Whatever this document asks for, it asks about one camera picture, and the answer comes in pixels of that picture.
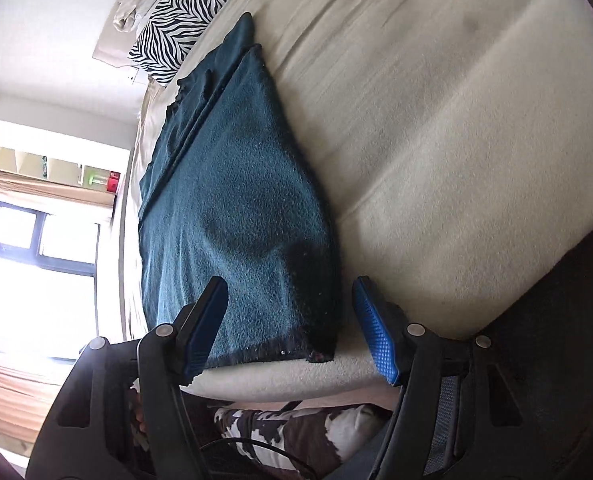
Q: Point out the zebra print pillow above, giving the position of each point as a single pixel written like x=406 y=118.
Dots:
x=181 y=15

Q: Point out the black framed window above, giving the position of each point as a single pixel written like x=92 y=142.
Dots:
x=36 y=265

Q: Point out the beige roller blind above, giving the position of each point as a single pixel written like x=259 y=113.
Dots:
x=51 y=187

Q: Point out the cream bed mattress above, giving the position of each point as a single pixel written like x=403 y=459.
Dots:
x=426 y=150

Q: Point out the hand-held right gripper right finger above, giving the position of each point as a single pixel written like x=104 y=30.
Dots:
x=376 y=330

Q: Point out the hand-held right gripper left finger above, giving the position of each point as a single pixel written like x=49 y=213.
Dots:
x=207 y=325

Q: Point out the camouflage print pants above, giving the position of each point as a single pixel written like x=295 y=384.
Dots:
x=296 y=435

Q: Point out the dark teal towel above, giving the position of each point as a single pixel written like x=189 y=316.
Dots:
x=236 y=220

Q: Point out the red box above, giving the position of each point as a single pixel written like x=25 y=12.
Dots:
x=112 y=181

